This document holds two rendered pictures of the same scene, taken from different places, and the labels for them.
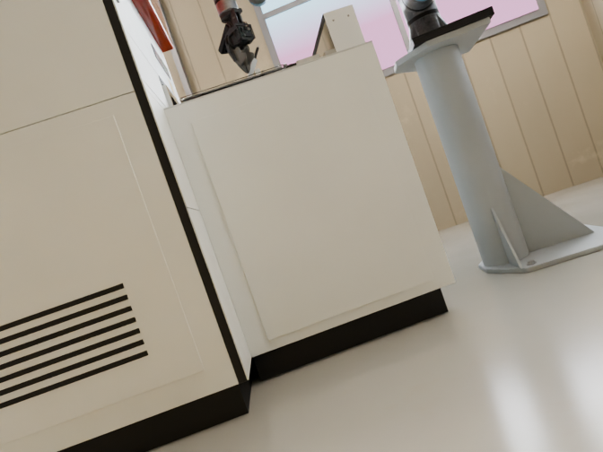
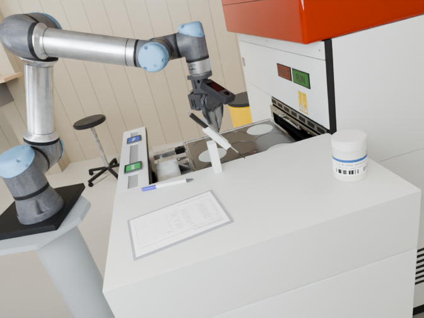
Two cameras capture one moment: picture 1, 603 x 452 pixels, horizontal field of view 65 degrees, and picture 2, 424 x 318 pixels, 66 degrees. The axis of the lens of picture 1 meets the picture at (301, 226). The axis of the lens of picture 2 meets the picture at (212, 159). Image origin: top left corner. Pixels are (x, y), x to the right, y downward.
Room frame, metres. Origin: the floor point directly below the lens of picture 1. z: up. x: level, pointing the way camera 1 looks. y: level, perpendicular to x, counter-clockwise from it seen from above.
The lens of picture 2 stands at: (2.79, -0.08, 1.37)
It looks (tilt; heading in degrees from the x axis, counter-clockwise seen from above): 25 degrees down; 178
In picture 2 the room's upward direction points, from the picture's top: 14 degrees counter-clockwise
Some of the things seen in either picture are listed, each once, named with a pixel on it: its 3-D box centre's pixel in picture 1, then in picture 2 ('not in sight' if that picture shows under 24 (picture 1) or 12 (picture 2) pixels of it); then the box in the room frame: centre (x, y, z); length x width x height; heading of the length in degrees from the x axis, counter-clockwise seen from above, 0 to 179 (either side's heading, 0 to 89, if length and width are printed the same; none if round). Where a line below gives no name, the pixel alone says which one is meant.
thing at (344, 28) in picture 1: (333, 62); (139, 170); (1.71, -0.30, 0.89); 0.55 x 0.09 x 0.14; 4
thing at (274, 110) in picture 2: (180, 115); (295, 130); (1.72, 0.28, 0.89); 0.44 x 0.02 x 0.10; 4
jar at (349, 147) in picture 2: not in sight; (349, 155); (2.18, 0.24, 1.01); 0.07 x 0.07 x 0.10
